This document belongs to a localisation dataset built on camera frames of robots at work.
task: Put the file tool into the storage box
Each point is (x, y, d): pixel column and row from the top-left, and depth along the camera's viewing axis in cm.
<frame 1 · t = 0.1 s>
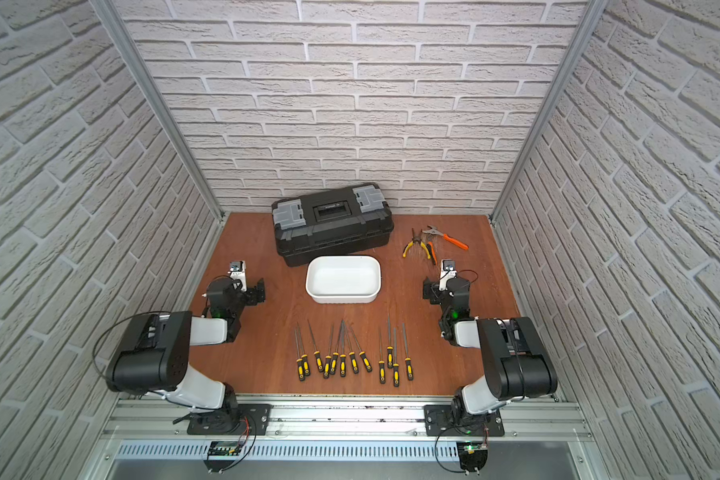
left hand: (248, 273, 94), fingers open
right hand: (446, 277, 94), fingers open
black plastic toolbox: (344, 223, 97), point 17 cm above the table
white plastic storage box: (343, 279, 101), point 2 cm above the table
yellow handled pliers: (410, 243, 112), on the table
orange handled pliers: (431, 231, 116), point 2 cm above the table
file tool from left: (305, 358, 85), on the table
file tool from left 2: (319, 362, 84), on the table
file tool from left 3: (328, 358, 85), on the table
file tool from left 4: (335, 356, 85), on the table
file tool from left 5: (343, 356, 85), on the table
file tool from left 6: (355, 367, 83), on the table
file tool from left 7: (362, 354, 86), on the table
file tool from left 8: (382, 371, 83), on the table
file tool from left 9: (389, 348, 87), on the table
file tool eleventh from left: (396, 374, 82), on the table

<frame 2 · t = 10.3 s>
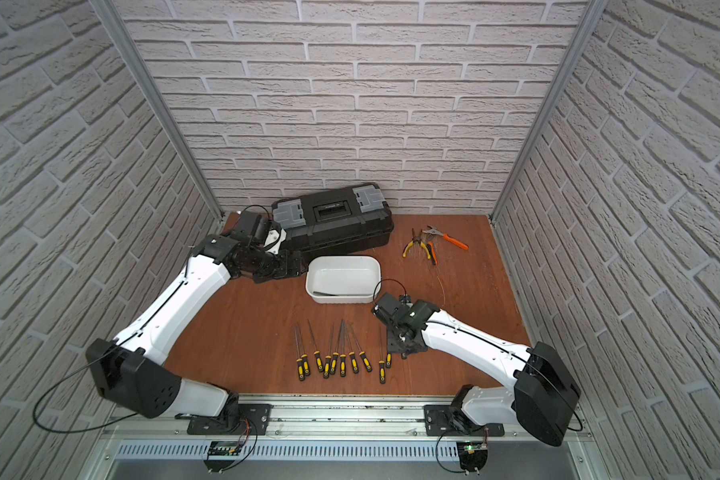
left hand: (298, 265, 78), fingers open
right hand: (403, 345, 81), fingers closed
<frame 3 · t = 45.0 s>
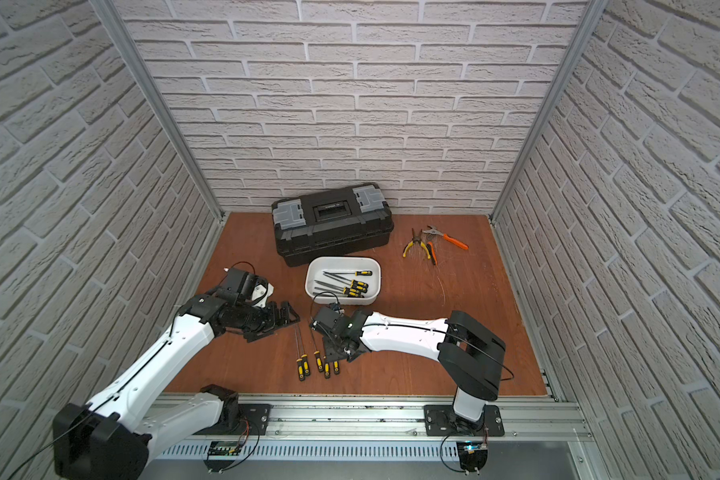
left hand: (290, 319, 78), fingers open
right hand: (336, 350, 82), fingers open
file tool from left 6: (357, 273, 102), point 2 cm above the table
file tool from left 7: (347, 281, 102), on the table
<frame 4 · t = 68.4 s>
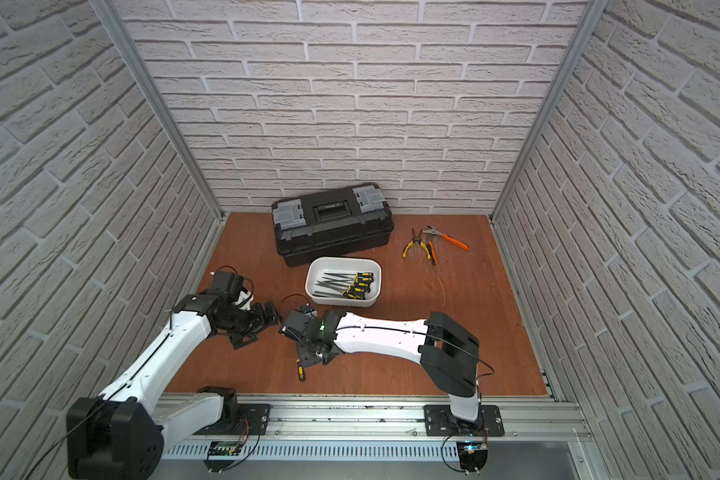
left hand: (274, 321, 81), fingers open
right hand: (314, 353, 79), fingers open
